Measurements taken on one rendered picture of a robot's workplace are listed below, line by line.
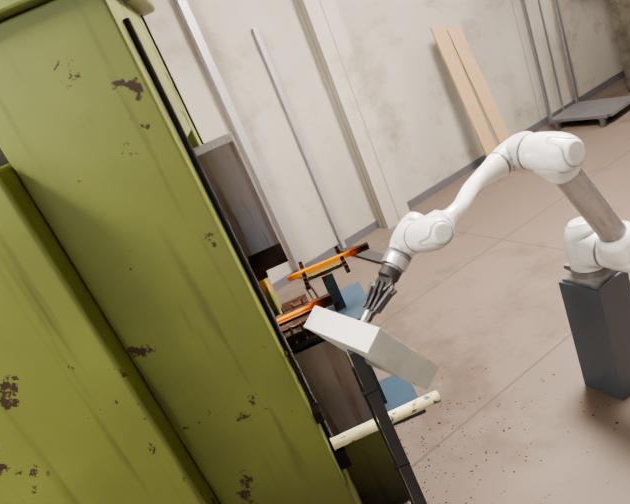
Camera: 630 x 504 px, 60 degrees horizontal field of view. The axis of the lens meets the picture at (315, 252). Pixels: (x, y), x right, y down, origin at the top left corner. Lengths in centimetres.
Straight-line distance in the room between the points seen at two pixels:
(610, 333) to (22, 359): 227
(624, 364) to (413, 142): 365
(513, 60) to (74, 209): 581
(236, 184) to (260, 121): 315
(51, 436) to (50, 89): 102
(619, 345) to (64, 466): 225
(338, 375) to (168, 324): 79
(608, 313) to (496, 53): 449
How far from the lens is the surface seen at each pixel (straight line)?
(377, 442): 250
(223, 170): 192
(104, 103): 165
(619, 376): 286
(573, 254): 257
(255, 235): 197
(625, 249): 239
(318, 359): 221
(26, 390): 186
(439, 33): 590
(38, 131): 170
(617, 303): 271
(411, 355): 165
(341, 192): 542
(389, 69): 577
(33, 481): 204
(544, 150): 203
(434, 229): 171
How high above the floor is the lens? 197
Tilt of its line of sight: 20 degrees down
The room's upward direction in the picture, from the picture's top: 23 degrees counter-clockwise
